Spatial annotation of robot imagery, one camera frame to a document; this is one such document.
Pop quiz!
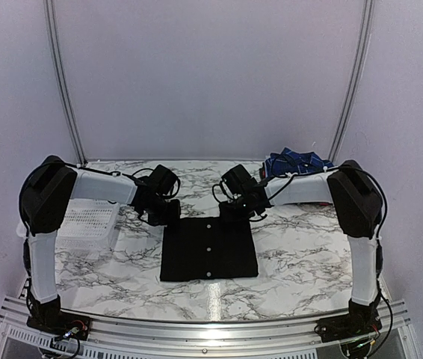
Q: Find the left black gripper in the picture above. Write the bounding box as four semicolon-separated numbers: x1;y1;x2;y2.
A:
143;197;180;226

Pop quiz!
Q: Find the red plaid shirt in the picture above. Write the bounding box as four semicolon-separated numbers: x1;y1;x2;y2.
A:
259;171;333;206

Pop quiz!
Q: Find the blue plaid shirt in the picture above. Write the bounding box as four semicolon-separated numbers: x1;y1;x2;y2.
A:
262;147;334;178

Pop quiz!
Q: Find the black long sleeve shirt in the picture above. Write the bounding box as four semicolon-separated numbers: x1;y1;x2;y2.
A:
160;217;259;282

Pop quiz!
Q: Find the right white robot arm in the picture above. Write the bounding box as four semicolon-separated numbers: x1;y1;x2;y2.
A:
217;160;388;335

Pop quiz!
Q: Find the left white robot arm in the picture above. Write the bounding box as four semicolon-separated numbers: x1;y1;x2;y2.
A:
19;156;181;333

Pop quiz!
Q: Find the white plastic basket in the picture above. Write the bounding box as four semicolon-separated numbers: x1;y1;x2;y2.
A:
16;197;121;250

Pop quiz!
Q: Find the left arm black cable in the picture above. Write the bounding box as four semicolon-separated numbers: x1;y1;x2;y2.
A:
19;162;182;300

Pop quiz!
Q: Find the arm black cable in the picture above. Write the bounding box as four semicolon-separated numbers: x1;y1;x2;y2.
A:
19;162;182;300
211;164;395;337

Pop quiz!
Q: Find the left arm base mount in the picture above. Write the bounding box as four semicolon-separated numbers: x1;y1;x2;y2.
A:
26;309;91;340

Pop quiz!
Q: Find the left aluminium frame post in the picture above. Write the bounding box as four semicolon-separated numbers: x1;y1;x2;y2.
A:
43;0;87;165

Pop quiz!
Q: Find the aluminium frame post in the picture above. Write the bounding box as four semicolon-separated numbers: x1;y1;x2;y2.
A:
328;0;375;163
43;0;87;165

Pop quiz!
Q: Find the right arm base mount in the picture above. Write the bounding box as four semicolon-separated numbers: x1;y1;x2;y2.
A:
314;314;383;343

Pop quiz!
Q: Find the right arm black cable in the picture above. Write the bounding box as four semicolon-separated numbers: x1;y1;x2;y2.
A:
211;164;395;337

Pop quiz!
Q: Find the front aluminium rail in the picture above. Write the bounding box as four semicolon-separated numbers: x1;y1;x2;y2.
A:
0;295;413;359

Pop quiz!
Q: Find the right aluminium frame post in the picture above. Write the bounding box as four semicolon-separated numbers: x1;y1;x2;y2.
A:
328;0;375;163

